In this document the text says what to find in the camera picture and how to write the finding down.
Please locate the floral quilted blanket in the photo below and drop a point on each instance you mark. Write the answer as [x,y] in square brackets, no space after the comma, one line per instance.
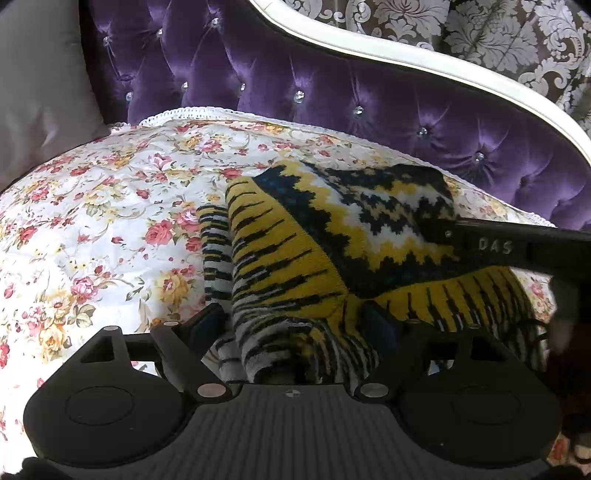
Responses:
[92,207]

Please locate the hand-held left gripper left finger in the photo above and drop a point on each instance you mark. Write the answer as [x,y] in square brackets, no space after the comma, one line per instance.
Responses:
[204,325]

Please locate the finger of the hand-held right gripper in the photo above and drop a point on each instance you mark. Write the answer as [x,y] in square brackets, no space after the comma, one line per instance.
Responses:
[489,247]

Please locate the navy yellow patterned knit sweater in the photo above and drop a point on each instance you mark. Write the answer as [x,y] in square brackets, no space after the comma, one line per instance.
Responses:
[286,258]

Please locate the grey cushion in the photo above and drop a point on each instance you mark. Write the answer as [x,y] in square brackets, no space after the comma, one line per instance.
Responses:
[37,92]

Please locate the purple tufted velvet headboard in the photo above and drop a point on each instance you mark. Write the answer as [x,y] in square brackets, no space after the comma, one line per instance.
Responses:
[323,92]

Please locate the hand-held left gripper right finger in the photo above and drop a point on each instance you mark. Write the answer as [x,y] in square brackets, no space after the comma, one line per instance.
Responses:
[379,325]

